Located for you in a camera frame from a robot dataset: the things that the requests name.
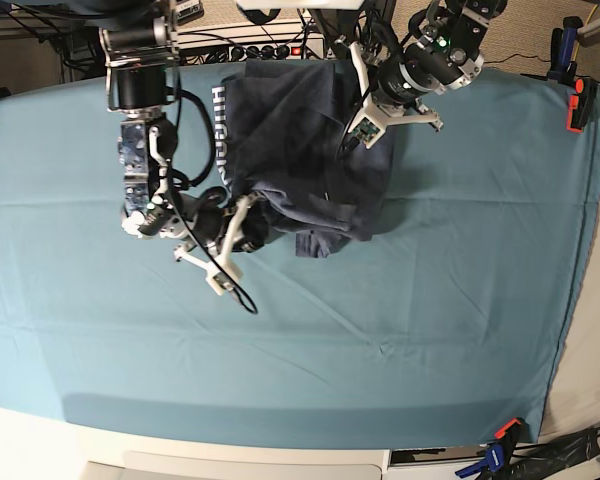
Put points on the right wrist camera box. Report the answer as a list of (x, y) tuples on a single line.
[(223, 282)]

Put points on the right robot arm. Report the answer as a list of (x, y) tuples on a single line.
[(142, 78)]

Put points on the blue orange clamp bottom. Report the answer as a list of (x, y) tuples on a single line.
[(497, 455)]

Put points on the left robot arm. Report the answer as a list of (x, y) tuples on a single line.
[(440, 53)]

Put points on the teal table cloth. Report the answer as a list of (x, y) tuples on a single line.
[(447, 324)]

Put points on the blue-grey heathered T-shirt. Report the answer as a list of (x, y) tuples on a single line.
[(278, 128)]

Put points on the orange black clamp top right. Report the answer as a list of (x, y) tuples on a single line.
[(581, 104)]

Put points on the blue black clamp handle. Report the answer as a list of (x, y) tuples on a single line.
[(563, 40)]

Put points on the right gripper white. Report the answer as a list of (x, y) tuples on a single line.
[(209, 232)]

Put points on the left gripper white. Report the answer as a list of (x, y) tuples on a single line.
[(380, 116)]

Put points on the black power strip red switch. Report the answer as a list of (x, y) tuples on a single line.
[(271, 52)]

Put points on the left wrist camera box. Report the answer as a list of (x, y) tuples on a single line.
[(366, 132)]

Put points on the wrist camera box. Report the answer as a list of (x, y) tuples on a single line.
[(366, 132), (223, 282)]

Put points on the white overhead camera mount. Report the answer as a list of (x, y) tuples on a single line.
[(300, 4)]

